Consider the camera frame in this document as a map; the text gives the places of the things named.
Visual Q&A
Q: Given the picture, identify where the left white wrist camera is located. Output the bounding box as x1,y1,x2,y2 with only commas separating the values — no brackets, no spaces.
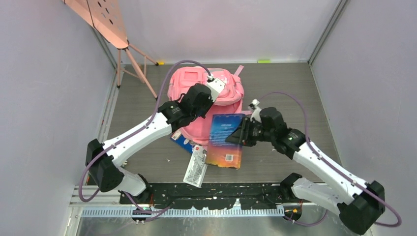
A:
206,78,226,102

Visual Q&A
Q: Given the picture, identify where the pink tripod stand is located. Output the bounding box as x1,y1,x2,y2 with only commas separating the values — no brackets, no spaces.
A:
63,0,159,99

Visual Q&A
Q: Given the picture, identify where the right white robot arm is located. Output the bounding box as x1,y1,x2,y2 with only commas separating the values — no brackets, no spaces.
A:
226,107,385,235

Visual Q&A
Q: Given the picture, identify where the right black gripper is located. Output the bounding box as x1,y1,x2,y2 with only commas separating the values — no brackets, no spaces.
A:
226,116,275,147

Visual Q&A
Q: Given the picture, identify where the pink student backpack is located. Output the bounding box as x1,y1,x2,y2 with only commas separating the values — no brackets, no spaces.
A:
167,65,249,146

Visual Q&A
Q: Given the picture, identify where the clear plastic stationery pack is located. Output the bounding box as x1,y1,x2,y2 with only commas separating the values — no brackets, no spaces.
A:
183,145,207,188

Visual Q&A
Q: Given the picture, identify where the dark blue activity booklet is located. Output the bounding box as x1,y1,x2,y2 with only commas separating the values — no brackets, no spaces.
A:
170,130,206,154

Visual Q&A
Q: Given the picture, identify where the green tape marker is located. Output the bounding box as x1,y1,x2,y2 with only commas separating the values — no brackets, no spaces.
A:
257,59,271,63

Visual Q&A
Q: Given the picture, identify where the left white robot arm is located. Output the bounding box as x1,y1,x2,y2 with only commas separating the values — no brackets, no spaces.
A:
86,81,224,204

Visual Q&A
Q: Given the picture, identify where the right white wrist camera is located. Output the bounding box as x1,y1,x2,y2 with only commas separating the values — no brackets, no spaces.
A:
248,99,262,122

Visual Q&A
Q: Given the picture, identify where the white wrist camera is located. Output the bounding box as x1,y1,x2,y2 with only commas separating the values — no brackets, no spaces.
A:
248,99,262,122
206,78,226,102

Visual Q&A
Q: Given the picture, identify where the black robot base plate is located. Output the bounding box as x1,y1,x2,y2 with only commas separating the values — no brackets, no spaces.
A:
119,182,306,210

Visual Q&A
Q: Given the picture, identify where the blue orange paperback book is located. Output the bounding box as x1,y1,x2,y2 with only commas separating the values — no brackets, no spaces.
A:
205,114,245,169

